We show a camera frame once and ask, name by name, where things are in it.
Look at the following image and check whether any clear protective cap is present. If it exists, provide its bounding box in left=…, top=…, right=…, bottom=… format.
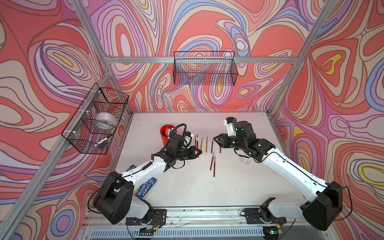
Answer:
left=238, top=157, right=254, bottom=166

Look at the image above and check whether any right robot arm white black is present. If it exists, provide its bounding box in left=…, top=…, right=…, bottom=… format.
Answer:
left=214, top=117, right=343, bottom=231

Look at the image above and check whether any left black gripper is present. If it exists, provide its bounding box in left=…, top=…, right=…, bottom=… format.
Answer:
left=174, top=146, right=203, bottom=162

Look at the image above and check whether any red pen cup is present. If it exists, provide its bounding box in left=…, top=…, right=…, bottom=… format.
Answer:
left=160, top=125, right=175, bottom=146

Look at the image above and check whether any black wire basket left wall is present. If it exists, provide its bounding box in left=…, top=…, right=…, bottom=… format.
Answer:
left=62, top=84, right=129, bottom=155

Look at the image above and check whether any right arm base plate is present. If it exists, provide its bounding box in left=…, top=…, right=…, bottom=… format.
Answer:
left=240, top=208, right=287, bottom=225

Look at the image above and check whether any black wire basket back wall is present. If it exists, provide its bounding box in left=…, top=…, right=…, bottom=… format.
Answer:
left=173, top=50, right=238, bottom=86

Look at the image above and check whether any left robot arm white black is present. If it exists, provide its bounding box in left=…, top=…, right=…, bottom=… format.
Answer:
left=93, top=134, right=202, bottom=225

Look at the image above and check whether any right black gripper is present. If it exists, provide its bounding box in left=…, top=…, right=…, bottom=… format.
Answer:
left=213, top=133, right=247, bottom=151

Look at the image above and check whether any black wire basket wall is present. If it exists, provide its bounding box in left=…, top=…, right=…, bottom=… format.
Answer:
left=173, top=50, right=238, bottom=86
left=62, top=84, right=129, bottom=155

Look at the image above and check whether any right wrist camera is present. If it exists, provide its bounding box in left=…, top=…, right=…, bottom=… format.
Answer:
left=224, top=117, right=237, bottom=137

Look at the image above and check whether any treehouse storey book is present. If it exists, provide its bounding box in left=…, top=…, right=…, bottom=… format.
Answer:
left=122, top=162, right=163, bottom=199

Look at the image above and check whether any red carving knife short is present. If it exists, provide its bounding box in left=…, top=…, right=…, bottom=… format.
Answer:
left=196, top=134, right=199, bottom=158

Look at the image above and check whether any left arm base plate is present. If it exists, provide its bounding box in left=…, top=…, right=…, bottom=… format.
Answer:
left=126, top=209, right=167, bottom=227

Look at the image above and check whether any white tape roll in basket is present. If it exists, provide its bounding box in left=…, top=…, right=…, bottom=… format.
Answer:
left=94, top=113, right=117, bottom=131

